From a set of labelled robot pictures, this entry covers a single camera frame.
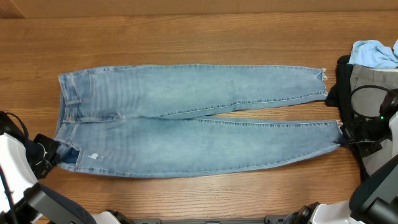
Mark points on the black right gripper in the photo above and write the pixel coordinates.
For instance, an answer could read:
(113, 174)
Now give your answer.
(356, 139)

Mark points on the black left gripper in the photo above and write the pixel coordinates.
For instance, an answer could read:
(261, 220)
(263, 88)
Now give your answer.
(52, 146)

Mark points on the light blue denim jeans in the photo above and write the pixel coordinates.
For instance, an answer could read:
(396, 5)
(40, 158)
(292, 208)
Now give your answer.
(162, 121)

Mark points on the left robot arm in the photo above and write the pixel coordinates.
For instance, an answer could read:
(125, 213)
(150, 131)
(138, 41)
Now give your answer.
(24, 199)

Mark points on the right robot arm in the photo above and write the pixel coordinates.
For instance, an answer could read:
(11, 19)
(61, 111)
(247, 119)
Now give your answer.
(375, 200)

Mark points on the black garment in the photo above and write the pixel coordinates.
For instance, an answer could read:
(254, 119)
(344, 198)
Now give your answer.
(340, 96)

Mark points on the grey trousers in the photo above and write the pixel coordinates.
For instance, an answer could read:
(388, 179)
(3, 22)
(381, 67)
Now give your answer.
(367, 102)

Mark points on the light blue cloth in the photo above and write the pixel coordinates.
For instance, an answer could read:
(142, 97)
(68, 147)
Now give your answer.
(373, 54)

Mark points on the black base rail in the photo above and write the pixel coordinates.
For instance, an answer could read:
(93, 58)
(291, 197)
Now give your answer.
(269, 219)

